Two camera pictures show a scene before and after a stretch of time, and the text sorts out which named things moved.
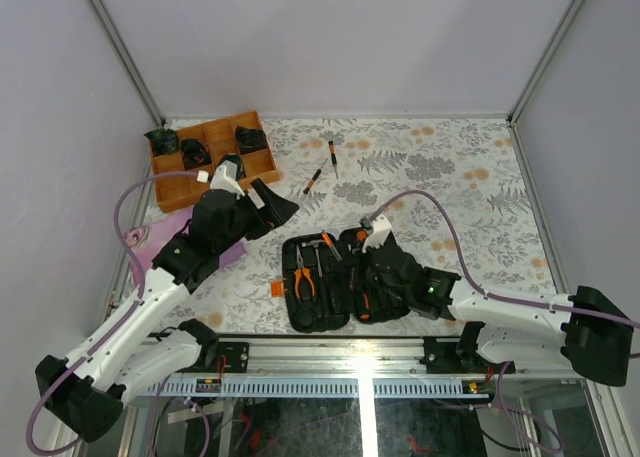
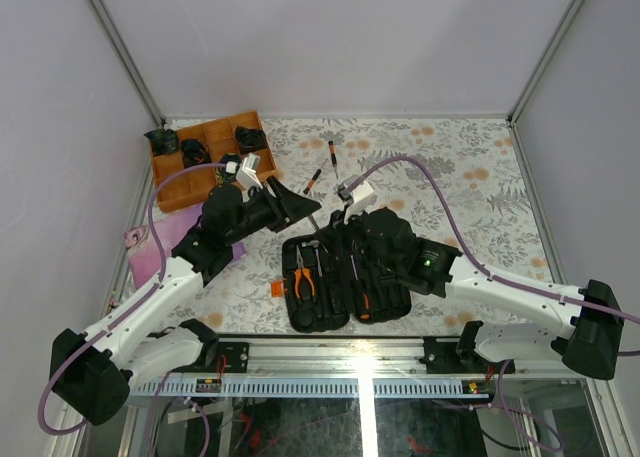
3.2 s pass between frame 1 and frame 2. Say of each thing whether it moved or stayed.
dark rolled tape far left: stayed
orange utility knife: moved
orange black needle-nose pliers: stayed
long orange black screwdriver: moved
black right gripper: moved
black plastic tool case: stayed
